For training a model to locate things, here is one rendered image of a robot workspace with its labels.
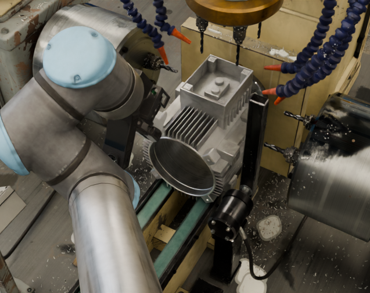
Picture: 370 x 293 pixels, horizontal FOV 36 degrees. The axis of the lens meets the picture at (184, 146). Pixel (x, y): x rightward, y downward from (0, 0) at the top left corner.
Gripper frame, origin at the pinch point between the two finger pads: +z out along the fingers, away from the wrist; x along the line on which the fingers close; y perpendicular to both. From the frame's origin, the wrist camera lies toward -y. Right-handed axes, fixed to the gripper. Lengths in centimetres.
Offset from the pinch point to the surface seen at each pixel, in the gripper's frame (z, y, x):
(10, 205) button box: -10.7, -22.4, 14.3
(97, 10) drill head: 4.3, 21.9, 26.9
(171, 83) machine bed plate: 46, 22, 21
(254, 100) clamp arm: -12.7, 11.0, -18.8
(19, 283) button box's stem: 10.3, -38.2, 16.9
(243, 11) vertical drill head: -14.7, 24.1, -11.1
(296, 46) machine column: 18.6, 34.1, -13.8
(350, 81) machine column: 47, 41, -24
